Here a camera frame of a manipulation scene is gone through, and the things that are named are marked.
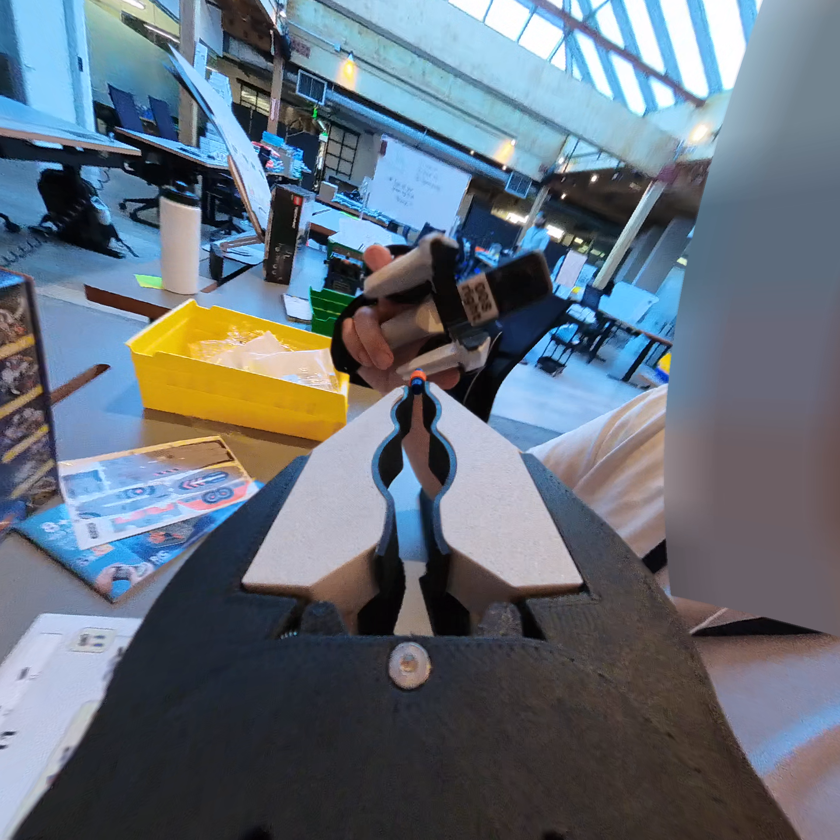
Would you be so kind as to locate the dark background desk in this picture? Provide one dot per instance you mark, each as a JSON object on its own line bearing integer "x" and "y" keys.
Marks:
{"x": 59, "y": 128}

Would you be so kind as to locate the white printed board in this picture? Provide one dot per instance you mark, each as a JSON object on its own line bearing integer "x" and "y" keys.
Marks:
{"x": 229, "y": 138}

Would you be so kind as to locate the blue office chair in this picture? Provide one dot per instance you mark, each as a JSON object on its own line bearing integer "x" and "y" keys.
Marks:
{"x": 124, "y": 108}
{"x": 163, "y": 113}

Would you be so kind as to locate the wall lamp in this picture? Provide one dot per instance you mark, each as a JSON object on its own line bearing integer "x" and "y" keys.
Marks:
{"x": 699, "y": 133}
{"x": 504, "y": 149}
{"x": 349, "y": 65}

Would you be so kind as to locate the toy sticker sheet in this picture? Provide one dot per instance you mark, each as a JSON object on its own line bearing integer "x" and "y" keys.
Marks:
{"x": 151, "y": 489}

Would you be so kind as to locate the white flat paper pad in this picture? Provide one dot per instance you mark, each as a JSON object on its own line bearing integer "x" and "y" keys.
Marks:
{"x": 298, "y": 308}

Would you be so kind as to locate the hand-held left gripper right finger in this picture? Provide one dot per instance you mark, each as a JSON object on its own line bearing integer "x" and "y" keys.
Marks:
{"x": 505, "y": 525}

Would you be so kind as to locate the black toy device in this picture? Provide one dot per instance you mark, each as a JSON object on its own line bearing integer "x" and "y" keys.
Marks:
{"x": 342, "y": 274}

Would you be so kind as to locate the person's right forearm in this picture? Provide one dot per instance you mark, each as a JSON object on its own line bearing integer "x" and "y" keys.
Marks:
{"x": 421, "y": 459}

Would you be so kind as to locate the whiteboard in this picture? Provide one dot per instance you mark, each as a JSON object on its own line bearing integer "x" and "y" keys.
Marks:
{"x": 420, "y": 184}

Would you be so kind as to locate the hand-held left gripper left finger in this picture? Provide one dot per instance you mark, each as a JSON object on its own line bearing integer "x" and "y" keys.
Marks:
{"x": 315, "y": 525}

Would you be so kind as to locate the black cardboard box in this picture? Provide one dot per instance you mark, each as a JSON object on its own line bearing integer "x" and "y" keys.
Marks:
{"x": 285, "y": 236}

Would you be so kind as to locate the person's pale grey garment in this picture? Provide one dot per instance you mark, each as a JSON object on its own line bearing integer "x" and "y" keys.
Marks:
{"x": 774, "y": 722}

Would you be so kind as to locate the person's white garment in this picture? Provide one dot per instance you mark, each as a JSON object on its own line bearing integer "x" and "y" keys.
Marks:
{"x": 604, "y": 459}

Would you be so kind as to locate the white instruction booklet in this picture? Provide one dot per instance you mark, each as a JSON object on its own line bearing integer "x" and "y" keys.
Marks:
{"x": 46, "y": 689}

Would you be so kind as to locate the green sticky note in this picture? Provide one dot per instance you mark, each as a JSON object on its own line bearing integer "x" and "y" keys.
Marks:
{"x": 148, "y": 281}

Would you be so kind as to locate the white bottle with black lid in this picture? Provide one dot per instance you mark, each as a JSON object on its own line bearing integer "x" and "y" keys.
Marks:
{"x": 179, "y": 249}

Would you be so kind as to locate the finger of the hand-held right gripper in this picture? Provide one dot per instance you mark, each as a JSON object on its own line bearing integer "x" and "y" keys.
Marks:
{"x": 439, "y": 359}

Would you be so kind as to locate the wall vent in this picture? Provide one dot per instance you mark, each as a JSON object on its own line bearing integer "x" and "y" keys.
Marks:
{"x": 311, "y": 86}
{"x": 518, "y": 184}

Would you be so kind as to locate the black backpack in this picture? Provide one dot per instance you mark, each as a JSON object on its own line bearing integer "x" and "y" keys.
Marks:
{"x": 75, "y": 210}

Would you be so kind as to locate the distant work table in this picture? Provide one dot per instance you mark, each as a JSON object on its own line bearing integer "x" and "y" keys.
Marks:
{"x": 623, "y": 328}

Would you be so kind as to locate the clear plastic bags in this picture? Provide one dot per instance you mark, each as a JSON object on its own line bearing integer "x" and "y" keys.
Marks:
{"x": 262, "y": 358}

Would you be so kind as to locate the yellow plastic bin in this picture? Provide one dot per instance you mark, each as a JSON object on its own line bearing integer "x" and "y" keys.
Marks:
{"x": 216, "y": 394}

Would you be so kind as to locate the blue printed toy box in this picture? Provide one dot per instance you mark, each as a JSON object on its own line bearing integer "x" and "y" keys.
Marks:
{"x": 23, "y": 394}

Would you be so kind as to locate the wooden board stand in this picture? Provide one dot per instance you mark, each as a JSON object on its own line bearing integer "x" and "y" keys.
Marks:
{"x": 236, "y": 249}

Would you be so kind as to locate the stacked green plastic bins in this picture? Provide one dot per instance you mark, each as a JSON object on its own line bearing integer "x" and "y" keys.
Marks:
{"x": 331, "y": 312}

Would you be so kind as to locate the person's right hand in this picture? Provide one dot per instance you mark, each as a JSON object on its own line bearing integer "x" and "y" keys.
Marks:
{"x": 367, "y": 334}

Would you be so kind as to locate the blue toy booklet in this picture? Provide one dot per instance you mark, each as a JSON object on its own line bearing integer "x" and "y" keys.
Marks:
{"x": 131, "y": 568}

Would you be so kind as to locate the black wheeled cart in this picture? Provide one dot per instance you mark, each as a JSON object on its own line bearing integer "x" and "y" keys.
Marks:
{"x": 552, "y": 358}

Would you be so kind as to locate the brown flat strip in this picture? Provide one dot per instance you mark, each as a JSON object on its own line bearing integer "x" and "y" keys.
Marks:
{"x": 79, "y": 384}

